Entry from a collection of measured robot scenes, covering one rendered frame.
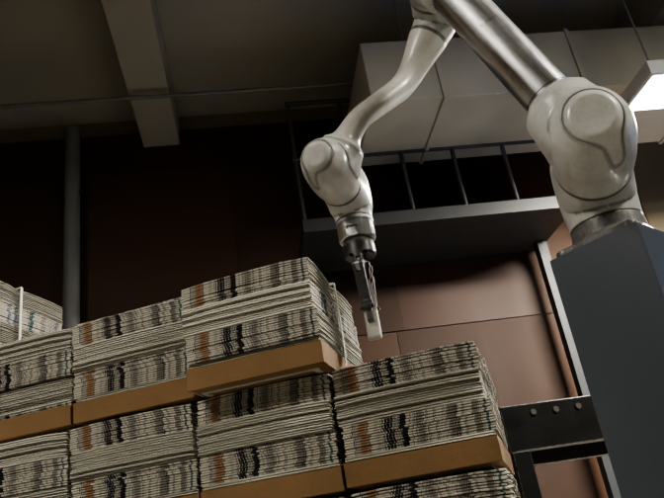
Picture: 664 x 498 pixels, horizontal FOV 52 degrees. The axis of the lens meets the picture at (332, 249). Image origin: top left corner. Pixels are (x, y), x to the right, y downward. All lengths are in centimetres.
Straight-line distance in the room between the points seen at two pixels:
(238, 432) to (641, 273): 83
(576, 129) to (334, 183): 51
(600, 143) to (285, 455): 82
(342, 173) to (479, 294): 416
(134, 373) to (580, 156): 100
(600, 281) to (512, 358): 405
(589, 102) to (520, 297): 439
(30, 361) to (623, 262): 129
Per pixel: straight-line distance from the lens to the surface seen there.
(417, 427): 131
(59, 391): 165
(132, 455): 151
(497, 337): 550
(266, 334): 137
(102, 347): 161
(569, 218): 157
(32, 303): 209
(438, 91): 474
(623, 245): 146
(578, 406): 204
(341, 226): 162
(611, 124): 134
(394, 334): 531
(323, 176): 148
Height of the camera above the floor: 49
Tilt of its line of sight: 24 degrees up
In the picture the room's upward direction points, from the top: 9 degrees counter-clockwise
